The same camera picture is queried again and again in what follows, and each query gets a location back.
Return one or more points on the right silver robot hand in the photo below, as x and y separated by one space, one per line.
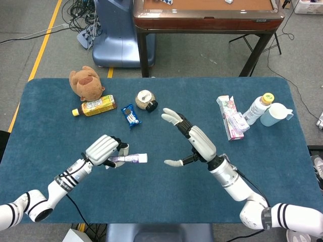
202 143

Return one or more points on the grey sneaker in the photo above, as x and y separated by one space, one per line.
318 167

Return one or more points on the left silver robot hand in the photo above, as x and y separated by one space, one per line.
101 150

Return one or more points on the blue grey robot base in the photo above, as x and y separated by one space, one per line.
118 43

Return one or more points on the white storage box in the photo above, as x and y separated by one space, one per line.
309 7

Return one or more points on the yellow label tea bottle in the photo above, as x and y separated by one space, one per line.
98 106

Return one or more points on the brown mahjong table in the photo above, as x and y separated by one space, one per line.
202 22

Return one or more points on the pink white box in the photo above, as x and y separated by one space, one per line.
227 106

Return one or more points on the blue grey robot torso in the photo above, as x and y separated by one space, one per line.
161 233

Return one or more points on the white bottle yellow cap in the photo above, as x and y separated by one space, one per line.
255 109

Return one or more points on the blue cookie packet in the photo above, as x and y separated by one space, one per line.
130 117

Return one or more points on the glass jar black lid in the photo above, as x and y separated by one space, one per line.
145 99

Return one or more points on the grey power strip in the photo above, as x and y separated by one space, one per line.
84 37

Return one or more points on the grey device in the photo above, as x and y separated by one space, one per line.
320 124

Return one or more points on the brown plush bear toy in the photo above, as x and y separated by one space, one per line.
87 84

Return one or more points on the blue white snake puzzle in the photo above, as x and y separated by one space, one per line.
167 2

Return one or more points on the purple white tube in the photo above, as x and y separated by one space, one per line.
131 158

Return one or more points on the light blue measuring cup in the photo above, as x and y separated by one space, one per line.
272 116

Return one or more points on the blue table cloth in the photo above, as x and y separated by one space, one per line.
156 191

